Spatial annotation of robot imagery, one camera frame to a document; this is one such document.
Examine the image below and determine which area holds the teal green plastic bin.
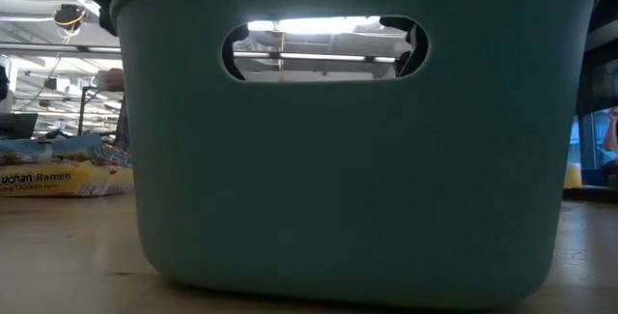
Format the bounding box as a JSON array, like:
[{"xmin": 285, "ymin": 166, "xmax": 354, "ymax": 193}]
[{"xmin": 108, "ymin": 0, "xmax": 604, "ymax": 311}]

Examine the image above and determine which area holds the yellow creamy chicken ramen pack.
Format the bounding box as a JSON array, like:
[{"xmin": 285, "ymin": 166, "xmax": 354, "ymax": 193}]
[{"xmin": 0, "ymin": 159, "xmax": 135, "ymax": 198}]

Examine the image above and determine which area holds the yellow container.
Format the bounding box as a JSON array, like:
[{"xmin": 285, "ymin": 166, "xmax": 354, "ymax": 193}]
[{"xmin": 563, "ymin": 162, "xmax": 584, "ymax": 190}]

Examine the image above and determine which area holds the long ceiling light beam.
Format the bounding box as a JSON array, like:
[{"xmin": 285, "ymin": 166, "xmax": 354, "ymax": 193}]
[{"xmin": 0, "ymin": 42, "xmax": 400, "ymax": 64}]

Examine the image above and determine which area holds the black monitor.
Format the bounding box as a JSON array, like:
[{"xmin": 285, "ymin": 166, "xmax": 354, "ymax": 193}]
[{"xmin": 0, "ymin": 112, "xmax": 40, "ymax": 141}]

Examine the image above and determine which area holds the black metal stand frame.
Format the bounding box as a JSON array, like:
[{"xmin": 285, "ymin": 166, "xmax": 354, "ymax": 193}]
[{"xmin": 76, "ymin": 84, "xmax": 126, "ymax": 137}]

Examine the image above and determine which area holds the yellow ceiling cable reel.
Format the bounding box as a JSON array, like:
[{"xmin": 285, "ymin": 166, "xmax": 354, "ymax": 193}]
[{"xmin": 51, "ymin": 2, "xmax": 88, "ymax": 31}]

